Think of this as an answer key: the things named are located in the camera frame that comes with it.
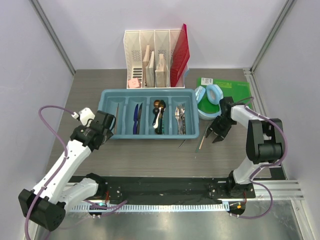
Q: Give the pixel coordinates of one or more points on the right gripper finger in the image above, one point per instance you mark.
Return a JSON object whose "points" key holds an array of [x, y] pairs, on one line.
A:
{"points": [[218, 139], [208, 132]]}

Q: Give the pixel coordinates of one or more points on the patterned handle fork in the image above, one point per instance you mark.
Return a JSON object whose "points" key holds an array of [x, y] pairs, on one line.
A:
{"points": [[183, 125]]}

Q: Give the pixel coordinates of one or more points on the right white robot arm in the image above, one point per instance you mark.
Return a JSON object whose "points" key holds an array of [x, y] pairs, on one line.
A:
{"points": [[265, 145]]}

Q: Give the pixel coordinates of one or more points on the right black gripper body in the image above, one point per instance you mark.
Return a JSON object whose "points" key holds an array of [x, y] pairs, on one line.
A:
{"points": [[221, 126]]}

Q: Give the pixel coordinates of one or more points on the pink cube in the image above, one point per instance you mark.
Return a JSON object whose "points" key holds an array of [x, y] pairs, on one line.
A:
{"points": [[134, 83]]}

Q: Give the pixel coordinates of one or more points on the green cutting mat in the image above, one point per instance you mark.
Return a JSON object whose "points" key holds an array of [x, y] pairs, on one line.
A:
{"points": [[236, 89]]}

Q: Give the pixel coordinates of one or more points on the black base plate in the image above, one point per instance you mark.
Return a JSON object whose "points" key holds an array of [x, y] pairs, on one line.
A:
{"points": [[167, 191]]}

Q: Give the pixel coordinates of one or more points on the purple handled utensil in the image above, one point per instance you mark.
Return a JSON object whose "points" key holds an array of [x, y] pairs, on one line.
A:
{"points": [[135, 119]]}

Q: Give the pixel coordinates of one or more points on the wooden board middle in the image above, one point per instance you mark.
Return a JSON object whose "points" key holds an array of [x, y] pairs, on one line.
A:
{"points": [[150, 71]]}

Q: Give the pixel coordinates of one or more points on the blue headphones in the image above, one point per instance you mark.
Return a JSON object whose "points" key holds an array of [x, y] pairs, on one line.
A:
{"points": [[214, 94]]}

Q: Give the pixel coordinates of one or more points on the black measuring spoon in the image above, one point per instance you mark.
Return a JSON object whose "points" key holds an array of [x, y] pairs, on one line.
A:
{"points": [[156, 112]]}

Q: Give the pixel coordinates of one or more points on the black knife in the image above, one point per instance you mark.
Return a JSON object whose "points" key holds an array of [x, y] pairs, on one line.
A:
{"points": [[139, 118]]}

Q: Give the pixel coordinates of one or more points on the wooden board right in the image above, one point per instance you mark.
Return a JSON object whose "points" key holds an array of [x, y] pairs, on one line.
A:
{"points": [[161, 72]]}

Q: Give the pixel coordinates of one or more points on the white file organizer rack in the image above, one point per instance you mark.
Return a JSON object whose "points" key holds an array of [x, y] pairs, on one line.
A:
{"points": [[161, 41]]}

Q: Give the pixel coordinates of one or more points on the gold spoon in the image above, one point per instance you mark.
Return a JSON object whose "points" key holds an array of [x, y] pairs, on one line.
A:
{"points": [[156, 103]]}

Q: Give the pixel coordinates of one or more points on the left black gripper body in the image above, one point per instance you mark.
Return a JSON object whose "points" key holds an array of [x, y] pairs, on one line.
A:
{"points": [[107, 136]]}

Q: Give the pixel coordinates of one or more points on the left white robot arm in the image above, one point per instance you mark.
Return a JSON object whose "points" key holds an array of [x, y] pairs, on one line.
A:
{"points": [[47, 203]]}

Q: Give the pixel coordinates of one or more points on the white ceramic spoon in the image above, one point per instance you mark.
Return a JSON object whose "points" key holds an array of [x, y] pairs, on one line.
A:
{"points": [[157, 123]]}

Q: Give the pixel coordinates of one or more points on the blue plastic cutlery tray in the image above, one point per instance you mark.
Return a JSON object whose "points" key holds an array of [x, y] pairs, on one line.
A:
{"points": [[129, 98]]}

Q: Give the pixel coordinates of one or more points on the light wooden board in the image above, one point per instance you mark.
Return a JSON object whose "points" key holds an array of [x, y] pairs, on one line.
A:
{"points": [[145, 63]]}

